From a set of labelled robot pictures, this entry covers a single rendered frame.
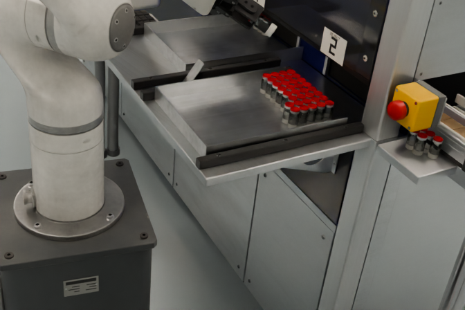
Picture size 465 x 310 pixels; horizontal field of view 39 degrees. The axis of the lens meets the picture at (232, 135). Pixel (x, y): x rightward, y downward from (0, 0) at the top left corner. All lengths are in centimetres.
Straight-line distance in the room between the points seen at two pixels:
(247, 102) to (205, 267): 96
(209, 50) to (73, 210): 74
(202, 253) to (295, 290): 59
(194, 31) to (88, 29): 94
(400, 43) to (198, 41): 64
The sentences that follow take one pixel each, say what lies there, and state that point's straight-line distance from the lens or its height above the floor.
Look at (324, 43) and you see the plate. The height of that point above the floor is 101.
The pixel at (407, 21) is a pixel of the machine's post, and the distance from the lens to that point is 133.
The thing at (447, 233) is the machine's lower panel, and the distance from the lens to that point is 188.
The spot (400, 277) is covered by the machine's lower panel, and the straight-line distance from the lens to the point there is 186.
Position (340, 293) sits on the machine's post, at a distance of 172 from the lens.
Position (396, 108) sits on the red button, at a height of 101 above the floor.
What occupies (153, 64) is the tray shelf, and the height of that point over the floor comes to 88.
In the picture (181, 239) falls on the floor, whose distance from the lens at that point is 244.
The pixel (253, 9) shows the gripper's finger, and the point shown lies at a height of 122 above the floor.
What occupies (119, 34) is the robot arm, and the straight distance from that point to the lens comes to 96.
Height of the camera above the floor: 161
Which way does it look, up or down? 32 degrees down
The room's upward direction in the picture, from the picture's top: 6 degrees clockwise
